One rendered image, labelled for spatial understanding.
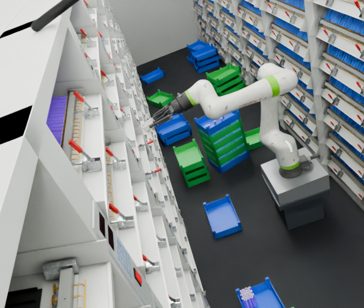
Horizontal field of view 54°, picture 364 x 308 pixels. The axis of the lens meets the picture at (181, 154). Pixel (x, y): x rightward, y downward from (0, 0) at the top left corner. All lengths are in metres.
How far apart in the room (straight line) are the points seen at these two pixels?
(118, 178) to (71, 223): 0.56
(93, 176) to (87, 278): 0.27
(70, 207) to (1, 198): 0.18
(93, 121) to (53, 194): 0.53
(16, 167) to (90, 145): 0.51
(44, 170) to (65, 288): 0.18
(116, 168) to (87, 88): 0.27
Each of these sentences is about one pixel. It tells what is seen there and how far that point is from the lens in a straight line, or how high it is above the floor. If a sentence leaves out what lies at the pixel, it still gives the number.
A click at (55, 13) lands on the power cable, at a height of 1.78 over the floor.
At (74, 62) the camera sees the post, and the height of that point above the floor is 1.62.
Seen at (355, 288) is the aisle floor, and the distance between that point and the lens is 2.25.
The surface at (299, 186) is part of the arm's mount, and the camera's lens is 2.21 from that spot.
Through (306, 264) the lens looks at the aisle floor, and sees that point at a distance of 2.33.
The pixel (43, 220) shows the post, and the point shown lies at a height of 1.62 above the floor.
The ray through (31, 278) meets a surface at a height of 1.53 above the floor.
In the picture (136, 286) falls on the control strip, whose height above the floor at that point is 1.38.
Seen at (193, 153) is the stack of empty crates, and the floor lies 0.16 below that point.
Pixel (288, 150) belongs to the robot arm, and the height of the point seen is 0.59.
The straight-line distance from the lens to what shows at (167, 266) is 1.35.
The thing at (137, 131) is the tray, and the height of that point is 0.92.
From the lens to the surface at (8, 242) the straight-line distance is 0.37.
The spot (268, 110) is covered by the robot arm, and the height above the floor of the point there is 0.76.
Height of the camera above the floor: 1.93
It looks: 35 degrees down
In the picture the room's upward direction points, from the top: 21 degrees counter-clockwise
